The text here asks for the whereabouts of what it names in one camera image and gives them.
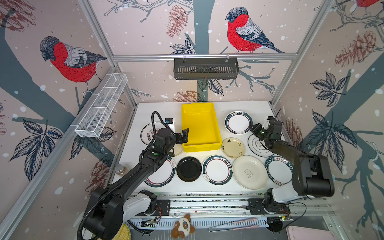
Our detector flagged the white plate thin green rings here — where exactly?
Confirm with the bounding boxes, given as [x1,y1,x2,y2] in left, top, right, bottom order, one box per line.
[247,133,274,158]

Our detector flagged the white plate green red rim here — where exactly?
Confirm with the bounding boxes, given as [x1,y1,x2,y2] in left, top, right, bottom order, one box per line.
[225,111,253,135]

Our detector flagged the small cream plate red stamps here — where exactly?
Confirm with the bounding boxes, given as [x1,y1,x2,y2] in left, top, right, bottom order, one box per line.
[222,138,246,159]

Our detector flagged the large cream plate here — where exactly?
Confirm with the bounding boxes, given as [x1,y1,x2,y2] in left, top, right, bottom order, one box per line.
[233,156,268,190]

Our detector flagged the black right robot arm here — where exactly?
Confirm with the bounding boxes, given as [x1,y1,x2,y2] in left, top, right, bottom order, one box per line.
[250,116,335,213]

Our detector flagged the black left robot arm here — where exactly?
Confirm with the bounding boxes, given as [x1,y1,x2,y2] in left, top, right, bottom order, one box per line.
[77,121,189,240]

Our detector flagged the yellow plastic bin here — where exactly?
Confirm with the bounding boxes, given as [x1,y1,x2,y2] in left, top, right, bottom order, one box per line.
[181,103,222,153]

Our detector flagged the white plate red Chinese characters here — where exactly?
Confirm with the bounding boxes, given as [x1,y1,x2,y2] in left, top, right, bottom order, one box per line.
[140,122,165,145]

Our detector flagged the black round plate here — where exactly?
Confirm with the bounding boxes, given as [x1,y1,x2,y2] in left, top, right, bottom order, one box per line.
[176,157,202,182]

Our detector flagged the white plate green rim left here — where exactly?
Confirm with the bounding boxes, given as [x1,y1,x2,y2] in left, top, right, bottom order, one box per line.
[144,157,176,188]

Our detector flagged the white plate green lettered rim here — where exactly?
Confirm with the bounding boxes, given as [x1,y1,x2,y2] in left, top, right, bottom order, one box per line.
[265,156,294,186]

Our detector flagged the white plate green rim centre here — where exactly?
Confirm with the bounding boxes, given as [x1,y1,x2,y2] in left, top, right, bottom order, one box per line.
[202,155,233,186]

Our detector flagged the small glass jar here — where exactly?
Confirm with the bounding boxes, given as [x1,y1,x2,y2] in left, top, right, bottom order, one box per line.
[114,164,126,176]

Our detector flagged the pink chopsticks tongs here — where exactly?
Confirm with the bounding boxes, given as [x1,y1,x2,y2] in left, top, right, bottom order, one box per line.
[208,218,259,233]

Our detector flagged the plush panda toy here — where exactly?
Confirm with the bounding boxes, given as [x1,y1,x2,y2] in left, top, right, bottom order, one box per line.
[171,214,196,239]

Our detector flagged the pink tray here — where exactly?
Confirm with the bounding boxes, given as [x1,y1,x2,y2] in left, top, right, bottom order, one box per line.
[287,226,337,240]

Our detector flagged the woven bamboo mat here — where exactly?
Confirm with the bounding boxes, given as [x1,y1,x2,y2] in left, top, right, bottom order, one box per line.
[116,224,131,240]

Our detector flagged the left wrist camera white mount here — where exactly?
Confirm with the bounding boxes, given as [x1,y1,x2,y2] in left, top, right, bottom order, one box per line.
[165,117,176,133]

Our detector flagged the black hanging wire basket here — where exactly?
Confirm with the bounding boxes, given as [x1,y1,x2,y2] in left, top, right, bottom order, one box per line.
[174,58,239,80]

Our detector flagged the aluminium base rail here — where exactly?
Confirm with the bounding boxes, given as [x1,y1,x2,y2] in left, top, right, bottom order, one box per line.
[125,191,334,230]

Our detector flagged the white wire mesh shelf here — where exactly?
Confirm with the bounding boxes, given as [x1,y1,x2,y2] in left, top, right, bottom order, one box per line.
[75,73,128,138]

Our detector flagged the aluminium frame horizontal bar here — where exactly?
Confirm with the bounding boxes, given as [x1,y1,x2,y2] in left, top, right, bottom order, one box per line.
[113,53,299,63]

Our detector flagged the aluminium frame corner post right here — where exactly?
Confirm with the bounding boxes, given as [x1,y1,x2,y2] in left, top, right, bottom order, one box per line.
[270,0,334,107]

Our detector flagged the aluminium frame corner post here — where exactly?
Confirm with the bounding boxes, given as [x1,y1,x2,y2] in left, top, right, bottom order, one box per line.
[270,0,334,107]
[79,0,138,108]

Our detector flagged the aluminium frame corner post left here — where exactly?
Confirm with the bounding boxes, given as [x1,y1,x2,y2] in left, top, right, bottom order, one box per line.
[79,0,138,108]

